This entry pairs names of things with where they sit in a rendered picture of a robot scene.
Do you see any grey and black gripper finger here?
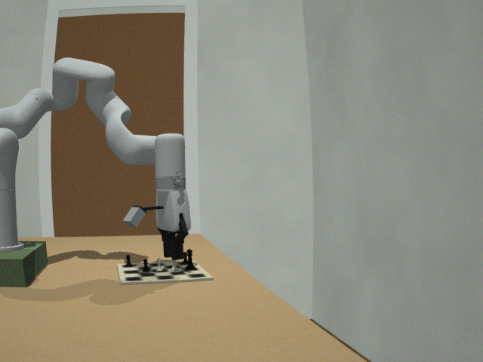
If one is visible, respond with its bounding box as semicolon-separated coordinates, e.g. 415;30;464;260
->
171;213;189;260
158;228;172;258

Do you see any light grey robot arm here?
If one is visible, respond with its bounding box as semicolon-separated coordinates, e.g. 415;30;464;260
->
0;57;186;252

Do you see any black and cream chessboard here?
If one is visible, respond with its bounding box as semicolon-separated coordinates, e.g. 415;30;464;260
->
117;260;214;285

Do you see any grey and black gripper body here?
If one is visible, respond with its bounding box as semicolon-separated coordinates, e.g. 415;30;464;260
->
155;188;191;232

